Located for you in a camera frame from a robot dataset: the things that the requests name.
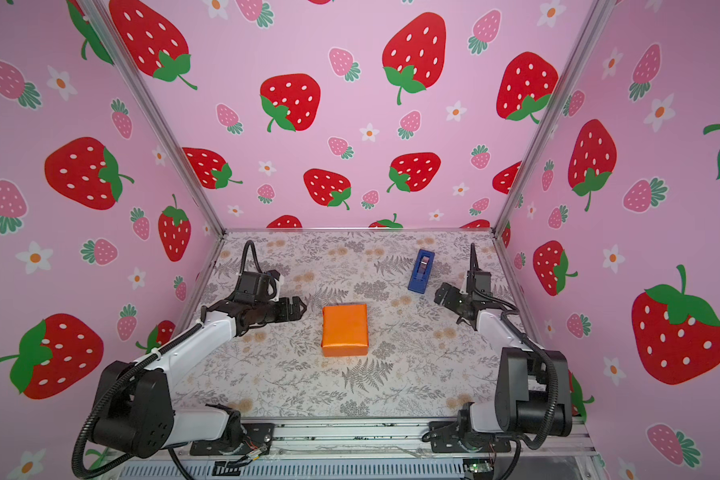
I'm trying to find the aluminium corner post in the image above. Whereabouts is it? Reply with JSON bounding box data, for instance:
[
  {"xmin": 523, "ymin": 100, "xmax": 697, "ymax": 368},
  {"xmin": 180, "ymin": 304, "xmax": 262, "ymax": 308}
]
[
  {"xmin": 80, "ymin": 0, "xmax": 226, "ymax": 238},
  {"xmin": 492, "ymin": 0, "xmax": 616, "ymax": 239}
]

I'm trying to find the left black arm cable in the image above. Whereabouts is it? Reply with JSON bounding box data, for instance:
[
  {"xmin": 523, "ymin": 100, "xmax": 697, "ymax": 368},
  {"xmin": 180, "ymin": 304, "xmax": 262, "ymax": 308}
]
[{"xmin": 70, "ymin": 239, "xmax": 265, "ymax": 480}]

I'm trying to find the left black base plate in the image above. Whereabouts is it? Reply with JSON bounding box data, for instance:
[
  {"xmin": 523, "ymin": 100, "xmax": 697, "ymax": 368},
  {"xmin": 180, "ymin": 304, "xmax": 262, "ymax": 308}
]
[{"xmin": 190, "ymin": 422, "xmax": 275, "ymax": 457}]

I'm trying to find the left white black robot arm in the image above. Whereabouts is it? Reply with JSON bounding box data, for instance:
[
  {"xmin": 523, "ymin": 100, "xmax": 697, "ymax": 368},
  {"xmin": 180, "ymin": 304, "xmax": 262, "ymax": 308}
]
[{"xmin": 75, "ymin": 296, "xmax": 307, "ymax": 458}]

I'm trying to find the aluminium front frame rail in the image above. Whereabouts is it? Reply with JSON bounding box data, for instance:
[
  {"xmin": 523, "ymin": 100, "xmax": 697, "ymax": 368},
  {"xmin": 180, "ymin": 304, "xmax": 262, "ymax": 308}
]
[{"xmin": 95, "ymin": 416, "xmax": 607, "ymax": 480}]

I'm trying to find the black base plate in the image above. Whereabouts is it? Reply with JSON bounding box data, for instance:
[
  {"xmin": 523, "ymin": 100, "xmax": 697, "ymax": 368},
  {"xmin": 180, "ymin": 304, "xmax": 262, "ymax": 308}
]
[
  {"xmin": 190, "ymin": 422, "xmax": 275, "ymax": 457},
  {"xmin": 421, "ymin": 420, "xmax": 512, "ymax": 454}
]

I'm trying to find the left aluminium corner post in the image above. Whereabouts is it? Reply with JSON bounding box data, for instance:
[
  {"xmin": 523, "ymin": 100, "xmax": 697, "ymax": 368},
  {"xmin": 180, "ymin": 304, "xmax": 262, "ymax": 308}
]
[{"xmin": 80, "ymin": 0, "xmax": 226, "ymax": 238}]

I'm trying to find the right aluminium corner post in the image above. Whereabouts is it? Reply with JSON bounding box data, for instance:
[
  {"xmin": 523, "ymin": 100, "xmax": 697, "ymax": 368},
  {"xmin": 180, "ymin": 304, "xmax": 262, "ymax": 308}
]
[{"xmin": 492, "ymin": 0, "xmax": 616, "ymax": 239}]

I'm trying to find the blue tape dispenser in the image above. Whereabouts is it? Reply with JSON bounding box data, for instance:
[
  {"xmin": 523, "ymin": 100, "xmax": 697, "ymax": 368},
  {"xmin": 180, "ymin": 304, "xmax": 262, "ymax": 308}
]
[{"xmin": 408, "ymin": 249, "xmax": 435, "ymax": 294}]

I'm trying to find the orange yellow wrapping paper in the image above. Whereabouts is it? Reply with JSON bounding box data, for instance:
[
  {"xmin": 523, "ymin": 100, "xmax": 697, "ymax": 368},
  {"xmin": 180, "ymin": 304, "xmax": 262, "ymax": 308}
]
[{"xmin": 321, "ymin": 304, "xmax": 369, "ymax": 357}]

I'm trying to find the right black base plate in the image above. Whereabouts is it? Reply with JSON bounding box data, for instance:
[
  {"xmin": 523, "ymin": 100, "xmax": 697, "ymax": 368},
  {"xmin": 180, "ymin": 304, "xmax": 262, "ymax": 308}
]
[{"xmin": 421, "ymin": 420, "xmax": 512, "ymax": 454}]

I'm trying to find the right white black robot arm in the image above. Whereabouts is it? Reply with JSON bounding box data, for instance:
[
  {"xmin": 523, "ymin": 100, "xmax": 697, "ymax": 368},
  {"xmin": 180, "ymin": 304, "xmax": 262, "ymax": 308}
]
[{"xmin": 427, "ymin": 283, "xmax": 573, "ymax": 451}]

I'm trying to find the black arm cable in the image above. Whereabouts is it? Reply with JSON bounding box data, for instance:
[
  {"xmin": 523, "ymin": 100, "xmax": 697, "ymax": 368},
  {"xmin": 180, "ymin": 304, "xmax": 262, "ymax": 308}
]
[
  {"xmin": 70, "ymin": 239, "xmax": 265, "ymax": 480},
  {"xmin": 467, "ymin": 242, "xmax": 560, "ymax": 480}
]

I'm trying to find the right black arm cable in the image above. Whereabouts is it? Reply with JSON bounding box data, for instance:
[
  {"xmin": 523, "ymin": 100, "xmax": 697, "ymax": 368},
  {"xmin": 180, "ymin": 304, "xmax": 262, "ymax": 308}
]
[{"xmin": 467, "ymin": 242, "xmax": 560, "ymax": 480}]

